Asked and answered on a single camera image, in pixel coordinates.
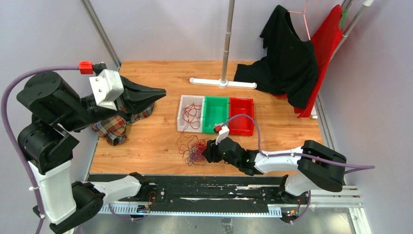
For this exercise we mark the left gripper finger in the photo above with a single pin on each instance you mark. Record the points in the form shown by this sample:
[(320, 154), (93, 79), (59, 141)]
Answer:
[(136, 106), (134, 91)]

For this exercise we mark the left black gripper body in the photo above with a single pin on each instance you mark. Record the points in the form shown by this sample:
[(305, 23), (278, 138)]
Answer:
[(120, 107)]

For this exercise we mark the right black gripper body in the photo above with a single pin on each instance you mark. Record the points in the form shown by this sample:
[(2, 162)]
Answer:
[(217, 155)]

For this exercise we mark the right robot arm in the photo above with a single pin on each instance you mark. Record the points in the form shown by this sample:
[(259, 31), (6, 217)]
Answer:
[(315, 166)]

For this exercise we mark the white plastic bin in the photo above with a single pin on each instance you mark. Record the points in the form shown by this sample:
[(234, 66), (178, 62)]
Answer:
[(190, 114)]

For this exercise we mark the green plastic bin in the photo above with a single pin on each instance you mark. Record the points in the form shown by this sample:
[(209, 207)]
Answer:
[(216, 111)]

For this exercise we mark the black t-shirt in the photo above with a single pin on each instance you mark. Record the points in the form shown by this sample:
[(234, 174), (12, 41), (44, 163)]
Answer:
[(289, 67)]

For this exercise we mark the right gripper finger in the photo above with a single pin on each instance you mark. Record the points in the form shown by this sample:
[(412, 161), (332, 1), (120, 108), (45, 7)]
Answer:
[(211, 144), (208, 156)]

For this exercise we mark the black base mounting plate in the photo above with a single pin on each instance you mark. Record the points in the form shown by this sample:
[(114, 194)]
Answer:
[(218, 194)]

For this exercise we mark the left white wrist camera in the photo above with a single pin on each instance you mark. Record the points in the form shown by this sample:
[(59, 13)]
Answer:
[(107, 87)]

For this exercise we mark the green clothes hanger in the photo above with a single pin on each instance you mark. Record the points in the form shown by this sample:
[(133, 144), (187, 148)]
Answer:
[(343, 18)]

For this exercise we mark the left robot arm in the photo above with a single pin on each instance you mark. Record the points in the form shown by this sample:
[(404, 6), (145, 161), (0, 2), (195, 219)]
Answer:
[(47, 143)]

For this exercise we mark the red t-shirt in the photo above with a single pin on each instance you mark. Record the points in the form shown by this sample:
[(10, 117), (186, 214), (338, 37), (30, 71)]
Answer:
[(325, 41)]

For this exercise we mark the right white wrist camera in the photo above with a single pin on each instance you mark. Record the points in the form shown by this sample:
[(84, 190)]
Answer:
[(222, 133)]

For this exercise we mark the aluminium frame rail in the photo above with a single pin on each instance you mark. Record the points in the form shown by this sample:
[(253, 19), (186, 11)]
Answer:
[(94, 18)]

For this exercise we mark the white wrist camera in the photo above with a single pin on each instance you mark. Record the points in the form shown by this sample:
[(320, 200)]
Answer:
[(107, 87), (222, 133)]

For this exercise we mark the red plastic bin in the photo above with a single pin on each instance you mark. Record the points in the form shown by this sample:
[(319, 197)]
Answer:
[(241, 125)]

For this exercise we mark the pink clothes hanger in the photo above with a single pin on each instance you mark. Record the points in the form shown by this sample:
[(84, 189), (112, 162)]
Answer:
[(303, 14)]

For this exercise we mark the white garment rack stand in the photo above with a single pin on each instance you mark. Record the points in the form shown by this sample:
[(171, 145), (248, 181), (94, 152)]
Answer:
[(223, 82)]

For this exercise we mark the plaid flannel shirt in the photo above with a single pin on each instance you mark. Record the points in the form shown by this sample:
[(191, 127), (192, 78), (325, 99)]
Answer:
[(114, 129)]

